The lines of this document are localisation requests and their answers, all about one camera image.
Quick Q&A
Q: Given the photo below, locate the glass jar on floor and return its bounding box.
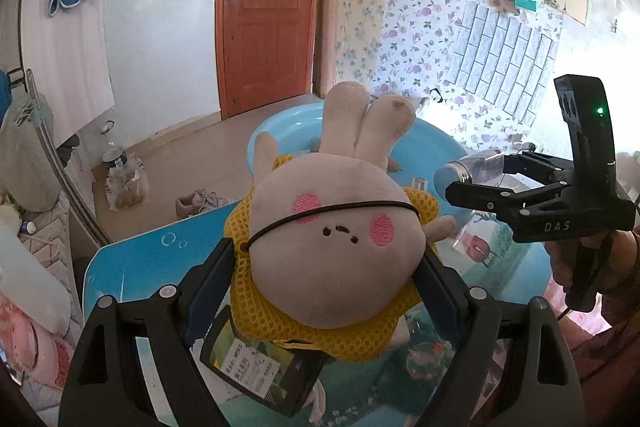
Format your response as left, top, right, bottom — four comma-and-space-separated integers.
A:
100, 119, 150, 211

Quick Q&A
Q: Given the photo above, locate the rabbit plush yellow mesh dress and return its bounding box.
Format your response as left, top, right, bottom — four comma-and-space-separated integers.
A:
224, 81, 456, 362

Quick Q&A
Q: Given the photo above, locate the brown wooden door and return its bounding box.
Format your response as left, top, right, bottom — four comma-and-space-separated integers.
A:
215, 0, 317, 119

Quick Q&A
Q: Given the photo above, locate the grey tote bag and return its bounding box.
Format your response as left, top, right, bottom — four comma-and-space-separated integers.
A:
1, 91, 61, 212

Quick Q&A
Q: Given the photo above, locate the light blue plastic basin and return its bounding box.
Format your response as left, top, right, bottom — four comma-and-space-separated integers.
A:
246, 102, 472, 230

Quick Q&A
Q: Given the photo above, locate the black men's lotion bottle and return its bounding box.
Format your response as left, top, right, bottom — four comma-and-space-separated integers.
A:
200, 305, 330, 425

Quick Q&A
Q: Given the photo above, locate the person's right hand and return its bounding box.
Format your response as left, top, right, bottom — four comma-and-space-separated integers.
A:
543, 150, 640, 308

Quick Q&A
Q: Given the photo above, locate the clear plastic bottle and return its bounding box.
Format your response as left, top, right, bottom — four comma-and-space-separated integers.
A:
433, 150, 506, 199

